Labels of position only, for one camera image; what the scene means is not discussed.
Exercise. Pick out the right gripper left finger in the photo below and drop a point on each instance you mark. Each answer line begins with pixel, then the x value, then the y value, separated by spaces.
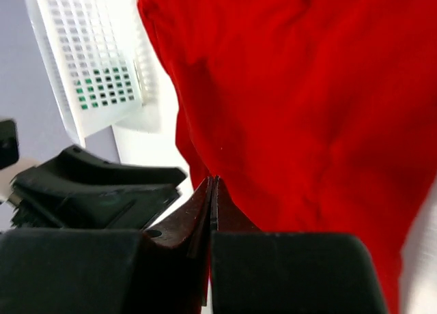
pixel 184 230

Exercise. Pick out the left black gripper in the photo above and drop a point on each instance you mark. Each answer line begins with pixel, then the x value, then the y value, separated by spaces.
pixel 78 190

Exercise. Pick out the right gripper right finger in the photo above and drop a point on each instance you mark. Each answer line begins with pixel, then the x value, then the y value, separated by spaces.
pixel 225 214

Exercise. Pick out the red t-shirt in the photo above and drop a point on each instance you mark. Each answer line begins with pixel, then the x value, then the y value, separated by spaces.
pixel 319 115

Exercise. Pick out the rolled green t-shirt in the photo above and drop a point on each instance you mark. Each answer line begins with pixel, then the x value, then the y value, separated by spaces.
pixel 101 87

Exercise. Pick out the white plastic basket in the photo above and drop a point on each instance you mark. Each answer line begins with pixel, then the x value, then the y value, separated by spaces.
pixel 77 35

